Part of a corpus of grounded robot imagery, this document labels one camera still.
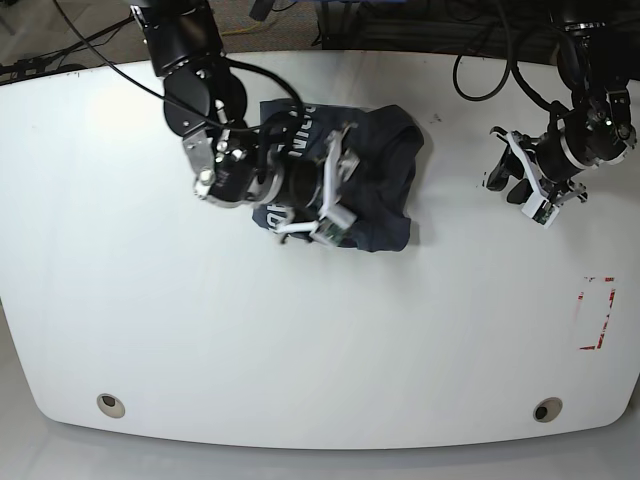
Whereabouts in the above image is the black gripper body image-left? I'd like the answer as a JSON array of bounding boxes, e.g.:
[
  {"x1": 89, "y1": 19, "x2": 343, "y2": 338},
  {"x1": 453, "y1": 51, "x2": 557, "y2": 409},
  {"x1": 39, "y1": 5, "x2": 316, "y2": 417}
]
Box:
[{"x1": 180, "y1": 127, "x2": 326, "y2": 210}]

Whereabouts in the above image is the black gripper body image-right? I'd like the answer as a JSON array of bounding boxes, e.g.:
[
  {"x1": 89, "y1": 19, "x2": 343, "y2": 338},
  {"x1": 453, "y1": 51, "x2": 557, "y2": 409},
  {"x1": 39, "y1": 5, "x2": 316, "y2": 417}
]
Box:
[{"x1": 535, "y1": 89, "x2": 631, "y2": 183}]

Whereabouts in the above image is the dark blue T-shirt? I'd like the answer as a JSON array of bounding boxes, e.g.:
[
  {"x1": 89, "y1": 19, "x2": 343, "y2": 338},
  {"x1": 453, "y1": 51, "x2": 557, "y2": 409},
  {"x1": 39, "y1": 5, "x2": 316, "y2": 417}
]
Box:
[{"x1": 252, "y1": 104, "x2": 424, "y2": 253}]

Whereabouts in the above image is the red tape rectangle marking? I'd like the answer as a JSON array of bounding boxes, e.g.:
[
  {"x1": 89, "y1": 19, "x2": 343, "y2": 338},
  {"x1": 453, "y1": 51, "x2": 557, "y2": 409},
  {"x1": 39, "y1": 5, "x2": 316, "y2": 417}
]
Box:
[{"x1": 573, "y1": 276, "x2": 617, "y2": 351}]

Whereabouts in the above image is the black tripod bar on floor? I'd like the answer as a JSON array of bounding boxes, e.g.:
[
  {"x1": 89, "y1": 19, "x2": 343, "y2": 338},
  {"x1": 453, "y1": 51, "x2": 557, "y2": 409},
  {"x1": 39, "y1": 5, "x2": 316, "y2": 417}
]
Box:
[{"x1": 1, "y1": 14, "x2": 134, "y2": 85}]

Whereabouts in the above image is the black cable on image-right arm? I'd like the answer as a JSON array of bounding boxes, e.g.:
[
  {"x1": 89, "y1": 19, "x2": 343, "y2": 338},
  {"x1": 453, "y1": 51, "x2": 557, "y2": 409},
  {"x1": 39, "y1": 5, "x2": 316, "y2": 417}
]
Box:
[{"x1": 452, "y1": 0, "x2": 576, "y2": 121}]

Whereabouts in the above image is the black cable on image-left arm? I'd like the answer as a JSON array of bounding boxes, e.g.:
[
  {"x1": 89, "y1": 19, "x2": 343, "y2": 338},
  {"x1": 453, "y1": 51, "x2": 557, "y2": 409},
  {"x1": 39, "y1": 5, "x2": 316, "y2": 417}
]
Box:
[{"x1": 52, "y1": 0, "x2": 306, "y2": 191}]

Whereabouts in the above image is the yellow cable on floor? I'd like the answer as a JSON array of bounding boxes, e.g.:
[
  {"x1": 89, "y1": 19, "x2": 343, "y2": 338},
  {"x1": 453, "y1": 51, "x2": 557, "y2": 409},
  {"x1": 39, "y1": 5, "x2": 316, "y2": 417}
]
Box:
[{"x1": 219, "y1": 14, "x2": 264, "y2": 39}]

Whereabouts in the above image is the right table cable grommet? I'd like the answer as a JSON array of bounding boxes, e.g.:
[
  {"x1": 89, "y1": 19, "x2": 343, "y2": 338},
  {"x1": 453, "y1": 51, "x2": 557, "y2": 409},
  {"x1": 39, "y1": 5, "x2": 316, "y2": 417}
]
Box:
[{"x1": 533, "y1": 397, "x2": 563, "y2": 423}]

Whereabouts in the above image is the table cable grommet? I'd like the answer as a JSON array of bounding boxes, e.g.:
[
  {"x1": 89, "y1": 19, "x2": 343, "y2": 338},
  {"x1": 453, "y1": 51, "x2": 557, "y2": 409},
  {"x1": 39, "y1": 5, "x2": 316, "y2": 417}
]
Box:
[
  {"x1": 96, "y1": 393, "x2": 126, "y2": 419},
  {"x1": 533, "y1": 397, "x2": 563, "y2": 423}
]

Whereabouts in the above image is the left table cable grommet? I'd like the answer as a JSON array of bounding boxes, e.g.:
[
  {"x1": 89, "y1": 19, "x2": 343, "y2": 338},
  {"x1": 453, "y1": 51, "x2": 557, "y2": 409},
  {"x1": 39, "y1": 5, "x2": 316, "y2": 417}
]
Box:
[{"x1": 96, "y1": 393, "x2": 126, "y2": 419}]

